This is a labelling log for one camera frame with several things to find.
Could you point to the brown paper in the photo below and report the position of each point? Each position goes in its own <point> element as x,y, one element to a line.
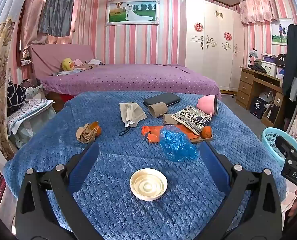
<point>84,133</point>

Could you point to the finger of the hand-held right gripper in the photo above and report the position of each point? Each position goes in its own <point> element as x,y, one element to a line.
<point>287,147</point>

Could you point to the black case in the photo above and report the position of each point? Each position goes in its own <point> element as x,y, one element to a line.
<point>161,99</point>

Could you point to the white power strip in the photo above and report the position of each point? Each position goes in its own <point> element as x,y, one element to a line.
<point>25,63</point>

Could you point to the tangerine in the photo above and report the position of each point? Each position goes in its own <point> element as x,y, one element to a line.
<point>206,131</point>

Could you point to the wall poster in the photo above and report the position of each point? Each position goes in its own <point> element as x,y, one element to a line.
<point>279,32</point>

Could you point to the white storage box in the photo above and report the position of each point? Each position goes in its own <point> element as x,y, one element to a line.
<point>269,68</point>

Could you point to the orange cloth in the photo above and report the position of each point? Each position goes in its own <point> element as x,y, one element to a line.
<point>154,130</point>

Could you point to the pink mug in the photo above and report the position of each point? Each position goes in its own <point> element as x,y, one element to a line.
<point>204,103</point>

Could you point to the pink cloth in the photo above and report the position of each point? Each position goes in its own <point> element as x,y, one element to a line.
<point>79,62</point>

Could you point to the black bag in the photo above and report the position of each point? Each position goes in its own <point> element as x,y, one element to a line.
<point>282,60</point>

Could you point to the pink floral curtain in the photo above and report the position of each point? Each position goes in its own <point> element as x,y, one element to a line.
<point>258,7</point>

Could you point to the black printed box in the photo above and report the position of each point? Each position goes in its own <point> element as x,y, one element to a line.
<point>258,107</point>

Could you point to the blue quilted blanket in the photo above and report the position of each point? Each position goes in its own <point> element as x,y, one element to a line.
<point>128,217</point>

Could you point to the wooden desk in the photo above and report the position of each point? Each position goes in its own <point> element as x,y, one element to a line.
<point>247,85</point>

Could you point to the red round decal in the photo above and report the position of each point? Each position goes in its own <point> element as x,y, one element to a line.
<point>199,27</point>
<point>228,36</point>

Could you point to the white fan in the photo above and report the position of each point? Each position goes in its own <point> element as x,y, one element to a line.
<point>267,96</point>

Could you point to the white cloth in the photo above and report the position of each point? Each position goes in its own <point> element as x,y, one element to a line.
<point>94,61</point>

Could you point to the white round lid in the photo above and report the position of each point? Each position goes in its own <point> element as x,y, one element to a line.
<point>148,185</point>

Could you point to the desk lamp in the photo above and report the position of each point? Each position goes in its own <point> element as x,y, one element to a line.
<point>253,53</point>

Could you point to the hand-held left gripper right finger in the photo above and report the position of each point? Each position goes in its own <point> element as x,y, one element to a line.
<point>214,170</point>

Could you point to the grey curtain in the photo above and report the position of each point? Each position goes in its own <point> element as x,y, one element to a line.
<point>56,10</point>

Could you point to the dark hanging coat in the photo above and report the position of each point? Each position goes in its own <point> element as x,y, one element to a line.
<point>294,60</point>

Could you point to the patterned snack packet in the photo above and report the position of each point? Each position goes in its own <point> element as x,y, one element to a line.
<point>191,118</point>

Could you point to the yellow duck plush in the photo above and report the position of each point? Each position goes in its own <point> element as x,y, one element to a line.
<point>67,64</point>

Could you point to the brown paper bag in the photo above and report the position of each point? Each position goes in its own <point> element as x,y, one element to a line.
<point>204,140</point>

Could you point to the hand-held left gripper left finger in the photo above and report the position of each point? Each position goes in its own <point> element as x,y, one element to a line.
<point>84,165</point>

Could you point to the framed wedding photo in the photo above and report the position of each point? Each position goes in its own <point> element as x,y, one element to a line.
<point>138,12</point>

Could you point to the white plastic spoon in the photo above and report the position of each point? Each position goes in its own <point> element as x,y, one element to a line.
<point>129,123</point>

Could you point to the turquoise plastic basket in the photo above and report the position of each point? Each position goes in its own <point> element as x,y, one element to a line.
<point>271,140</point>

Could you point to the blue plastic bag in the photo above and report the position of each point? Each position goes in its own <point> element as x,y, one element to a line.
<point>176,142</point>

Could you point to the dark patterned bag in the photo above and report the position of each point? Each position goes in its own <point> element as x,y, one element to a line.
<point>16,97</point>

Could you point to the cardboard box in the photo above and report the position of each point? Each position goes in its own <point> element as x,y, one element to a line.
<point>269,116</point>

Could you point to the white wardrobe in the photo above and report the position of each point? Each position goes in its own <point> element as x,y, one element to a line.
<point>213,62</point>

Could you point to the pink headboard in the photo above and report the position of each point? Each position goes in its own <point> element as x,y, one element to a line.
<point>51,57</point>

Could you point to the purple bed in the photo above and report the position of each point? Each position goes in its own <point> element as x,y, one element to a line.
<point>138,80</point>

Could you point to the pink satin curtain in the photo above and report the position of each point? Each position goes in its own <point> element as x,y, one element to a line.
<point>31,17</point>

